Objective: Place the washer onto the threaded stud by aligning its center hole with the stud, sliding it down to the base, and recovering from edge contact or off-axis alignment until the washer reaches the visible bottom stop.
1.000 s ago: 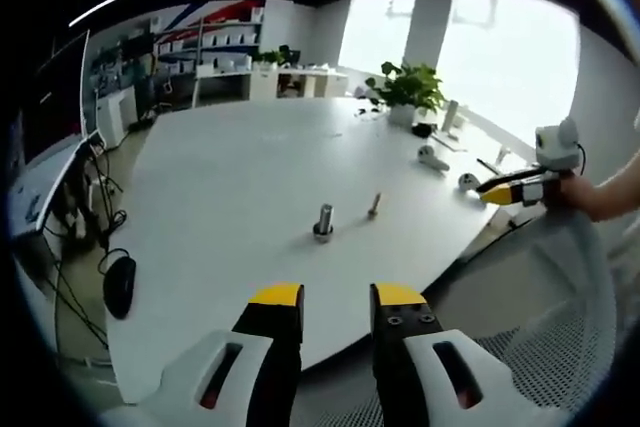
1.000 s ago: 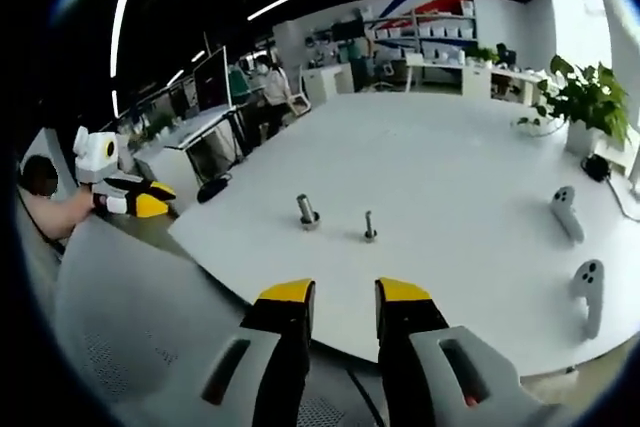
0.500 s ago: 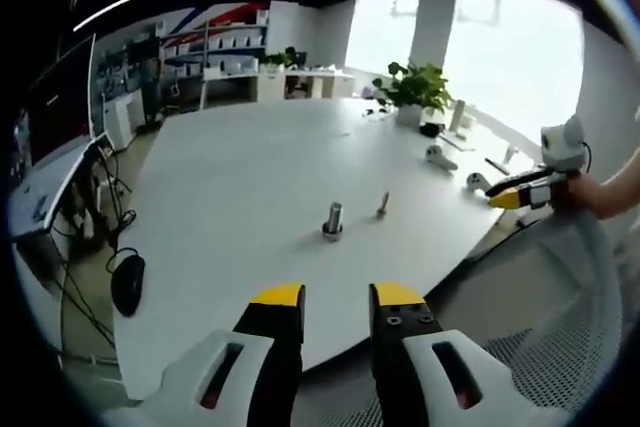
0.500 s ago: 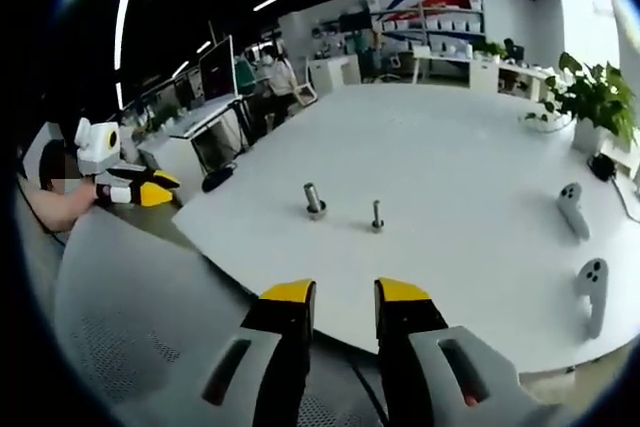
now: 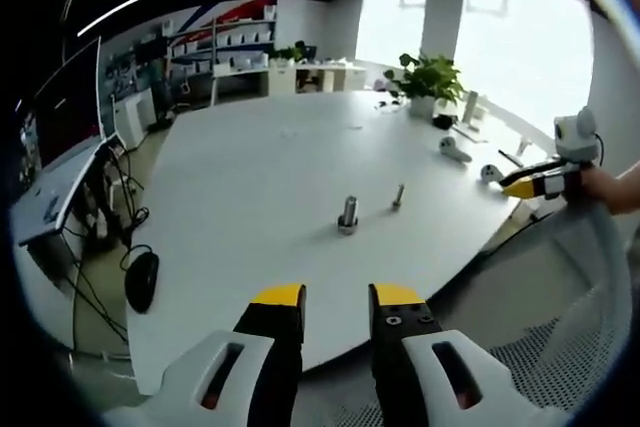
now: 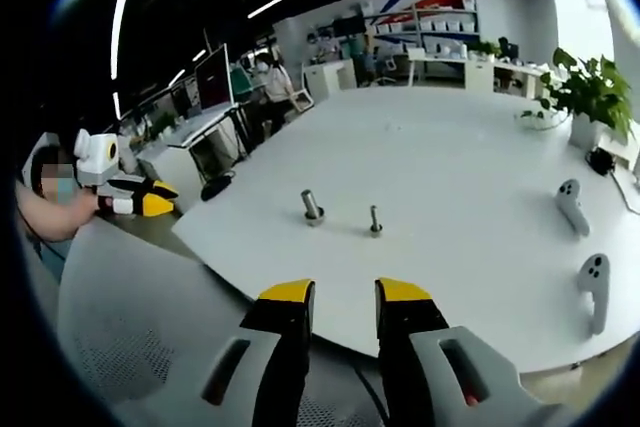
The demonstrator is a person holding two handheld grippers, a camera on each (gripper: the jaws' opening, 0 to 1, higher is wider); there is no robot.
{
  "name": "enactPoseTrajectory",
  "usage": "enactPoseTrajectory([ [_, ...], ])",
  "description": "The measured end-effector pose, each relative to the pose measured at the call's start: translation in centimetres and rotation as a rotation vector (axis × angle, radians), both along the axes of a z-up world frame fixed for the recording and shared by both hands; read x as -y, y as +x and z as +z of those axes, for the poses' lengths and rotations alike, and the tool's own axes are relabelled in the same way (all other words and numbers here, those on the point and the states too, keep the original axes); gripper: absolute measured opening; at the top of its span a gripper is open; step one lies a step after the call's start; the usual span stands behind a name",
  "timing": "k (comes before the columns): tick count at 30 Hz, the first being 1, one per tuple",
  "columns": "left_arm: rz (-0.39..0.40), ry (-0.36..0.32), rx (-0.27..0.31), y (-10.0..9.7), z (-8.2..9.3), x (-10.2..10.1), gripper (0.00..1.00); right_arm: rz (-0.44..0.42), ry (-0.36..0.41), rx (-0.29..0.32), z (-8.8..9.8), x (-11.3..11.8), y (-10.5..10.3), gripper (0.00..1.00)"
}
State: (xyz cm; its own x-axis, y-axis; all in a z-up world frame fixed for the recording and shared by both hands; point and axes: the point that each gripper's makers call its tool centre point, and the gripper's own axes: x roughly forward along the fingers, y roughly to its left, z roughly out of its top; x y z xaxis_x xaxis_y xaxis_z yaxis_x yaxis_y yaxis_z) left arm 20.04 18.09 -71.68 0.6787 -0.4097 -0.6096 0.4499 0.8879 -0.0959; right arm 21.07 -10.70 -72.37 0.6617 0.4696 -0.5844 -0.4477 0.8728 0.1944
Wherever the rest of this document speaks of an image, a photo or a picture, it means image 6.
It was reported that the green leafy plant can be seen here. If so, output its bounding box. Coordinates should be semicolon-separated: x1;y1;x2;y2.
519;46;636;141

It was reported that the large dark monitor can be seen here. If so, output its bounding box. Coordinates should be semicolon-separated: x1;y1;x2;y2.
194;43;235;113

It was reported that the small green plant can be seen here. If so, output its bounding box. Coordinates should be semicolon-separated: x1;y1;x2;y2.
468;38;503;57

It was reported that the small black device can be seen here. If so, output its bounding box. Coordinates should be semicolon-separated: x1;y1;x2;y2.
588;146;616;177

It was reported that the thick steel threaded stud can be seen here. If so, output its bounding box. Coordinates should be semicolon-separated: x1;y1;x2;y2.
299;188;328;228

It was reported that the white counter desk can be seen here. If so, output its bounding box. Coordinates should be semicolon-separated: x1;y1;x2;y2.
407;44;551;98

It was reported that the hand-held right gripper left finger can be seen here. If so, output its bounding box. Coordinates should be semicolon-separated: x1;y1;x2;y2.
164;277;317;427

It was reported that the white side desk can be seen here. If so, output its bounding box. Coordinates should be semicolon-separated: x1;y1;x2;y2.
167;102;244;149

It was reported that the white mesh office chair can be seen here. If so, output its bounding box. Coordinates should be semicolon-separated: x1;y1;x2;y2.
57;219;391;427

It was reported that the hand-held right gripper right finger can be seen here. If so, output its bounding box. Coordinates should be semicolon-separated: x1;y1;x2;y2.
374;276;566;427

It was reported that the person's teal face mask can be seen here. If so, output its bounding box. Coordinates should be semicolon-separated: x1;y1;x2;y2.
53;175;77;204

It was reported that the white plant pot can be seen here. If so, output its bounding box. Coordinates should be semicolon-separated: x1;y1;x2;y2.
569;111;606;151

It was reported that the shelf with white bins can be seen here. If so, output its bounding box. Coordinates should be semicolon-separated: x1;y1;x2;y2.
367;0;480;48

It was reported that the thin steel threaded stud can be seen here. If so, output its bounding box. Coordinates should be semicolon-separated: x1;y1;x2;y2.
368;204;385;239

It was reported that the white stand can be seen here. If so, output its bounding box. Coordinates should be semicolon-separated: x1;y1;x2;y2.
599;131;640;173

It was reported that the white cabinet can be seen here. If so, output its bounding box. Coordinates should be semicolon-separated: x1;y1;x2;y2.
304;59;359;103

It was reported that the white handheld controller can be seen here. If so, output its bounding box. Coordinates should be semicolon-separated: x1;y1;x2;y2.
577;253;612;337
555;178;591;237

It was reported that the person's left hand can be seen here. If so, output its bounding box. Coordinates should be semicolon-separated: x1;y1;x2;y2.
74;190;101;222

